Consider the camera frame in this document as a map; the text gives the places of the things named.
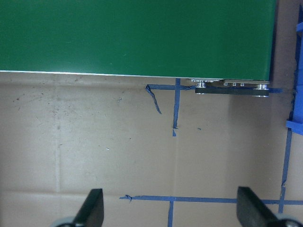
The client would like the green conveyor belt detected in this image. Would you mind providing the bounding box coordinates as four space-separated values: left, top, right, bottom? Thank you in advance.
0 0 277 98

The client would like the blue right plastic bin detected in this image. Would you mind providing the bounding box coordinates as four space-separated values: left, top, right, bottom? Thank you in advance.
285 21 303 137

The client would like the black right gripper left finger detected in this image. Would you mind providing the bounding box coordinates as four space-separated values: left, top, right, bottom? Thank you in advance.
72 189 104 227

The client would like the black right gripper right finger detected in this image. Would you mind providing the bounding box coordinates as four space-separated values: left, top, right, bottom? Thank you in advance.
236 186 279 227

